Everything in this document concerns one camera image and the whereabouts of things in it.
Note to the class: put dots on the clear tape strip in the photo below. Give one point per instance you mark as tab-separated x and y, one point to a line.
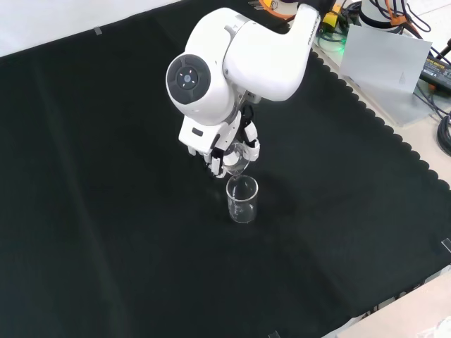
98	31
274	334
446	245

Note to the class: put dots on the yellow stop button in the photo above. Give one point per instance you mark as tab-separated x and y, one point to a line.
333	19

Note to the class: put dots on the clear graduated glass beaker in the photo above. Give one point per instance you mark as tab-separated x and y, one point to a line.
239	163

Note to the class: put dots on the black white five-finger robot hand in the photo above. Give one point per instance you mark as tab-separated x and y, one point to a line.
201	135

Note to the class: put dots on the black power adapter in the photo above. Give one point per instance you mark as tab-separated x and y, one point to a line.
437	70

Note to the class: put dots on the black bench cloth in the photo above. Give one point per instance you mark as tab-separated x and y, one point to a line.
123	211

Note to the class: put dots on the clear glass beaker with spout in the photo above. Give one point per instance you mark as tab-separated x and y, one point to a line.
243	207

